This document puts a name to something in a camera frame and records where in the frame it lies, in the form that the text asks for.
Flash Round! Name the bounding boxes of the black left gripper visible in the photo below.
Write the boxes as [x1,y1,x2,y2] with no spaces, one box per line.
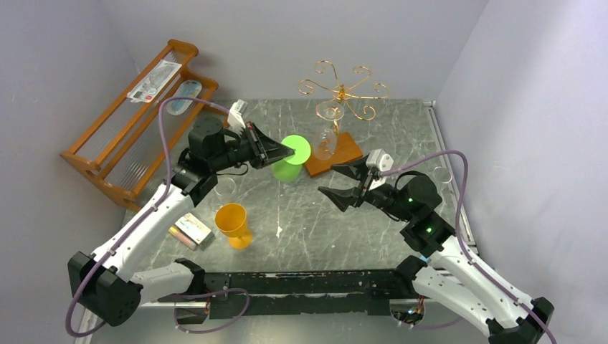
[212,123,295,173]

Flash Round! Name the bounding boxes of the green plastic wine glass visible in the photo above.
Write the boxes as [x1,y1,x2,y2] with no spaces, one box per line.
[271,135,311,182]

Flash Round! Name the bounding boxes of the clear wine glass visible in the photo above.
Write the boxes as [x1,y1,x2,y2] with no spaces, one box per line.
[313,100,344,160]

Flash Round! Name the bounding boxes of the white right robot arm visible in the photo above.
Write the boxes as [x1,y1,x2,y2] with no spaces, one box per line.
[318,150,557,343]

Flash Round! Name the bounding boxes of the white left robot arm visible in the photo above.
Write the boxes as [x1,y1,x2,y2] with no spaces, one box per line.
[65,117,295,336]

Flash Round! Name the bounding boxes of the orange plastic wine glass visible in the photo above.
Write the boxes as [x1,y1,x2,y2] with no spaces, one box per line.
[214,203,252,249]

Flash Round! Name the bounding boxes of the orange wooden shelf rack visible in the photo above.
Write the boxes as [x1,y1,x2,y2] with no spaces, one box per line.
[60,39,226,211]

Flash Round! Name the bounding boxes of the clear glass tumbler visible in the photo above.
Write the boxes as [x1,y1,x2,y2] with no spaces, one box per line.
[214,176,237,201]

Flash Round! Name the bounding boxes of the small clear glass cup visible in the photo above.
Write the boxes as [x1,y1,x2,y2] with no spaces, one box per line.
[432,166,453,186]

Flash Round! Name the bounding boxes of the blue white blister pack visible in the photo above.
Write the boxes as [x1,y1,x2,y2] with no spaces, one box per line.
[165,80,202,116]

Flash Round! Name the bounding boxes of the small printed cardboard box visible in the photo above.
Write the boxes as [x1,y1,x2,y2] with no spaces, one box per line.
[168,213,214,251]

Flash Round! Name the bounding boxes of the white printed package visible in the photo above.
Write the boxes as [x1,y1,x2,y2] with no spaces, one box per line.
[127,59,183,103]

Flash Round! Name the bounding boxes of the gold wire wine glass rack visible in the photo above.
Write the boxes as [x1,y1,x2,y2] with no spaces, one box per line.
[298,60,390,178]

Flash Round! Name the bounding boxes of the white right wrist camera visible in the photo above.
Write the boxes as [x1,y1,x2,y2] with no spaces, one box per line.
[366,149,394,190]

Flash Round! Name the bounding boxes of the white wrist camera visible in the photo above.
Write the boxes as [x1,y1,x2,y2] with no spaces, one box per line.
[227,99,247,135]
[366,149,394,190]

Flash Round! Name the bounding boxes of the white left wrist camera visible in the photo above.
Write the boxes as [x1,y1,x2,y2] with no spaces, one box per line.
[227,99,247,135]

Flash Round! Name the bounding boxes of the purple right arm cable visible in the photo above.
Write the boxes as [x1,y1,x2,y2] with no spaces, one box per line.
[379,150,559,344]

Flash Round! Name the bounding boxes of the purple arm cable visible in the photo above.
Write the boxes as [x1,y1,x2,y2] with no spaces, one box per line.
[65,97,232,338]
[379,150,559,344]

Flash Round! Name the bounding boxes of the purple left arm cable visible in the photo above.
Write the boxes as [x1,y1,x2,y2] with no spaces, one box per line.
[65,97,232,338]

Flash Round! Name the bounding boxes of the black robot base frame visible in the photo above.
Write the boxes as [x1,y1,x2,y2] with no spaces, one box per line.
[163,258,440,320]

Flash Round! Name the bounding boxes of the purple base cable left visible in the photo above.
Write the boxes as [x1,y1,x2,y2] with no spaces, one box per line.
[171,287,251,334]

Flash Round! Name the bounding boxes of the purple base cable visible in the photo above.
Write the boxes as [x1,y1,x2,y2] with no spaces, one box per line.
[171,287,251,334]
[398,303,464,330]

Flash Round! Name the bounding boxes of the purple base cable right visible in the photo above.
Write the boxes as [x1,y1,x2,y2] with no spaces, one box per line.
[398,303,464,330]

